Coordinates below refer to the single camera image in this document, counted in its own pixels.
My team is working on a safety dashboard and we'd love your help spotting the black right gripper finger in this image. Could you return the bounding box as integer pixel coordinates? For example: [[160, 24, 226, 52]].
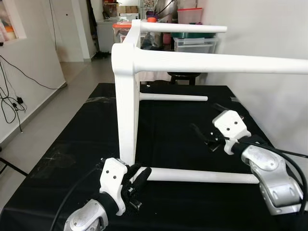
[[190, 123, 213, 145]]

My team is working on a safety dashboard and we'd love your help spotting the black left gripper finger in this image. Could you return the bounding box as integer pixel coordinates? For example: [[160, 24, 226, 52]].
[[127, 164, 142, 183], [133, 167, 153, 193]]

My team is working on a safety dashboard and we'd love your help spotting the black stool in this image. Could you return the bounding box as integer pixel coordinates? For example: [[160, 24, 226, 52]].
[[167, 72, 202, 86]]

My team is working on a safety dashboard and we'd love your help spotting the green box lid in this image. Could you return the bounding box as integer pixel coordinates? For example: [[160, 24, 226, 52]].
[[171, 31, 217, 40]]

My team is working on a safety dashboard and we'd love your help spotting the black bag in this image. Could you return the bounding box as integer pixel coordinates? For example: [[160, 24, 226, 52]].
[[140, 34, 167, 50]]

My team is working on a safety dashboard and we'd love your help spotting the pink tub red lid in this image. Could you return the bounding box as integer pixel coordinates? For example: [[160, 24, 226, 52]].
[[177, 7, 204, 25]]

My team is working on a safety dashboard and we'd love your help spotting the black chair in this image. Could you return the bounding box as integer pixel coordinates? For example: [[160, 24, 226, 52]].
[[0, 159, 27, 176]]

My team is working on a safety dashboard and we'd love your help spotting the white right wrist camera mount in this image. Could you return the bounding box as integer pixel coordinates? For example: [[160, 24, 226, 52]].
[[213, 110, 251, 154]]

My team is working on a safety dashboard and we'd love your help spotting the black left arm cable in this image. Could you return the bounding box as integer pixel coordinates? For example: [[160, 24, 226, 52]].
[[48, 166, 102, 231]]

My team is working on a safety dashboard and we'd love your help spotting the thin black wall cable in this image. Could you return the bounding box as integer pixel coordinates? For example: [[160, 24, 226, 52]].
[[0, 55, 65, 90]]

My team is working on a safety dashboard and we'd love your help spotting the black charger cord bundle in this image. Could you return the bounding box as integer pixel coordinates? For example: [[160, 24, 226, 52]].
[[0, 63, 27, 133]]

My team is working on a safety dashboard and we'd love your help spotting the colourful wall picture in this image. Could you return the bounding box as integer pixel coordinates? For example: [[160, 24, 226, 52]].
[[0, 10, 17, 44]]

